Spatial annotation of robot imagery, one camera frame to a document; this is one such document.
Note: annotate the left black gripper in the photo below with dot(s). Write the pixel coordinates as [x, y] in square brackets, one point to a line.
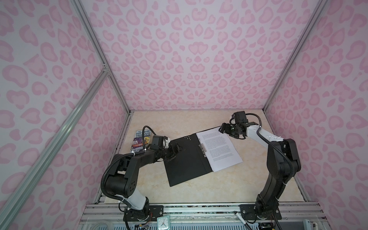
[173, 154]

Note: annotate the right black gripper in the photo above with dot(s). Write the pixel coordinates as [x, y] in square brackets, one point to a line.
[227, 131]

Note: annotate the black file folder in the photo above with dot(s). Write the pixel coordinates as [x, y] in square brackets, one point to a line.
[190, 163]

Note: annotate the white printed sheet back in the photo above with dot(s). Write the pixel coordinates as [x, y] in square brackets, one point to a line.
[218, 149]

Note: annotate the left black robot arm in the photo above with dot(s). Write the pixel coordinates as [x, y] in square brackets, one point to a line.
[119, 181]

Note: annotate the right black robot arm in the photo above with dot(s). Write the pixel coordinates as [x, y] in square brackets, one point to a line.
[283, 161]

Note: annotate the colourful paperback book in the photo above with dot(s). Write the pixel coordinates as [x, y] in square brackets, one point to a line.
[137, 144]

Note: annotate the small white desk clock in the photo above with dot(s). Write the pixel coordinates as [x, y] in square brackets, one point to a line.
[163, 223]

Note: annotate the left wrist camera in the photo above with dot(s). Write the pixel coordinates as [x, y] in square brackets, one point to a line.
[159, 142]

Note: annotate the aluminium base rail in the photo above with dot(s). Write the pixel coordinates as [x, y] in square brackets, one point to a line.
[192, 213]

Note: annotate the aluminium diagonal frame bar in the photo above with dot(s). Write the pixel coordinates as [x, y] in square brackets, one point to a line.
[19, 197]

